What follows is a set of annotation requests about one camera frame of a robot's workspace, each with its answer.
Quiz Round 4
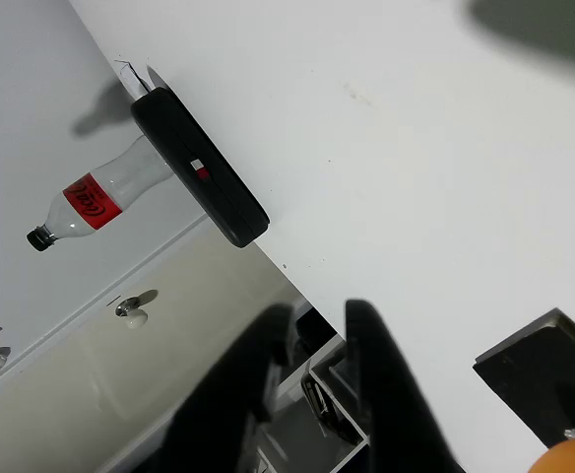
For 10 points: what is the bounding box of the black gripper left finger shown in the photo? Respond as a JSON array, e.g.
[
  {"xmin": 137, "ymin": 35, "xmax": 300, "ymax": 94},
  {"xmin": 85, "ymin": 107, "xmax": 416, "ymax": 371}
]
[{"xmin": 152, "ymin": 302, "xmax": 296, "ymax": 473}]

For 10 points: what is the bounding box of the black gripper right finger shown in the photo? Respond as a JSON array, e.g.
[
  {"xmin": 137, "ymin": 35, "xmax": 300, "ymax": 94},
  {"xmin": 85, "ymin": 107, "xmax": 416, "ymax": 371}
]
[{"xmin": 344, "ymin": 298, "xmax": 462, "ymax": 473}]

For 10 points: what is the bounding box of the yellow rubber duck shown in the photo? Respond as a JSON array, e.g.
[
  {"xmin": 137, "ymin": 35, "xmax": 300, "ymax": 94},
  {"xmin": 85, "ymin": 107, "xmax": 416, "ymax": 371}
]
[{"xmin": 528, "ymin": 436, "xmax": 575, "ymax": 473}]

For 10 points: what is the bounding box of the black square pad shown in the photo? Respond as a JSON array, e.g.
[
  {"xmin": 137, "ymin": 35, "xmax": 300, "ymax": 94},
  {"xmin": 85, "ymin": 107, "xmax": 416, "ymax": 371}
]
[{"xmin": 472, "ymin": 307, "xmax": 575, "ymax": 448}]

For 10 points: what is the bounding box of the black item in shelf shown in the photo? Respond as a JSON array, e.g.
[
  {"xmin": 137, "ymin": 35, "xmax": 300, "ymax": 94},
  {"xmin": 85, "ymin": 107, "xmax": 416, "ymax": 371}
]
[{"xmin": 300, "ymin": 364, "xmax": 367, "ymax": 444}]

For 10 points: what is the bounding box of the white shelf unit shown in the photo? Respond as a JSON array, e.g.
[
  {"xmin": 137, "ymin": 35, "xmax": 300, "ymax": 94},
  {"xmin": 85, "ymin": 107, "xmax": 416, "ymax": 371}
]
[{"xmin": 257, "ymin": 334, "xmax": 370, "ymax": 473}]

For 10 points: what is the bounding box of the cream panel door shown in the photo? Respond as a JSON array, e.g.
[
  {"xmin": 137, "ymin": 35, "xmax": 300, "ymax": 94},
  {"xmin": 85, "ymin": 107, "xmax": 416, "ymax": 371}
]
[{"xmin": 0, "ymin": 216, "xmax": 308, "ymax": 473}]

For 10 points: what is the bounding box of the black oblong case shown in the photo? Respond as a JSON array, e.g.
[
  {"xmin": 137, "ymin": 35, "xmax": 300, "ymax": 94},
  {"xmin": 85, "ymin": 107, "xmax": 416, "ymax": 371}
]
[{"xmin": 129, "ymin": 87, "xmax": 271, "ymax": 249}]

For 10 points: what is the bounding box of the clear cola bottle red label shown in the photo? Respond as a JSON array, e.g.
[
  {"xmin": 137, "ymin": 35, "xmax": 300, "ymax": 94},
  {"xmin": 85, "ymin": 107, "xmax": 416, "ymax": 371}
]
[{"xmin": 26, "ymin": 135, "xmax": 173, "ymax": 253}]

